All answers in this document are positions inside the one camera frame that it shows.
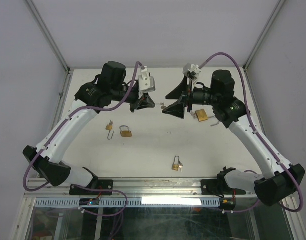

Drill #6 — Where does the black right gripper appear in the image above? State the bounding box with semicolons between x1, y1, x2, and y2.
162;75;220;119

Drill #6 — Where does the large brass padlock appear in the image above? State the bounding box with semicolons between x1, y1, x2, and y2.
194;109;220;127

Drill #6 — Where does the medium brass padlock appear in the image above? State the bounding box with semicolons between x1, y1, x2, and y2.
119;125;132;138

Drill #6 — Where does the small brass padlock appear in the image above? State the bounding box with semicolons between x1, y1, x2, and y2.
105;123;114;141

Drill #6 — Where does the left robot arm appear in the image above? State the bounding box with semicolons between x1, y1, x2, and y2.
22;61;155;194

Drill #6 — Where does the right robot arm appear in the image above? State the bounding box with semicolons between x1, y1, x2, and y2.
162;69;305;207

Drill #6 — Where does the brass padlock with keys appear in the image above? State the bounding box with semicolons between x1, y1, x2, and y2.
171;155;179;171

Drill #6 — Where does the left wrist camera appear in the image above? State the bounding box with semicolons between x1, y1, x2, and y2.
138;66;156;98

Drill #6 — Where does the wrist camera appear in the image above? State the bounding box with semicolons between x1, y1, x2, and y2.
183;63;201;88
138;66;156;98

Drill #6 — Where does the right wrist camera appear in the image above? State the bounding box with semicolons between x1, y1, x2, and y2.
183;63;201;88

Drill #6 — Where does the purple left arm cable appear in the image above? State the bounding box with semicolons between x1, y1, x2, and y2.
22;60;128;221

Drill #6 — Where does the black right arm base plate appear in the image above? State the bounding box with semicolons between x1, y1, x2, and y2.
200;179;246;197

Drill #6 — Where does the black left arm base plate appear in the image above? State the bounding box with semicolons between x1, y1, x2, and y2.
69;179;113;196

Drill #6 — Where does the aluminium front rail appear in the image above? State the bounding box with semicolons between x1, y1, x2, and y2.
24;177;257;198

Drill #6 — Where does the right aluminium frame post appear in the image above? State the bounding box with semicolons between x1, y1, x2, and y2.
243;0;287;71

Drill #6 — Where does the aluminium frame post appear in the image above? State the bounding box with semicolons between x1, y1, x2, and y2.
243;0;287;71
23;0;70;74

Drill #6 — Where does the grey slotted cable duct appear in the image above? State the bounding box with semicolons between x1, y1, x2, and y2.
35;196;220;209

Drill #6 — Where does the left aluminium frame post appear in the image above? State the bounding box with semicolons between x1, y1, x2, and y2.
23;0;70;74

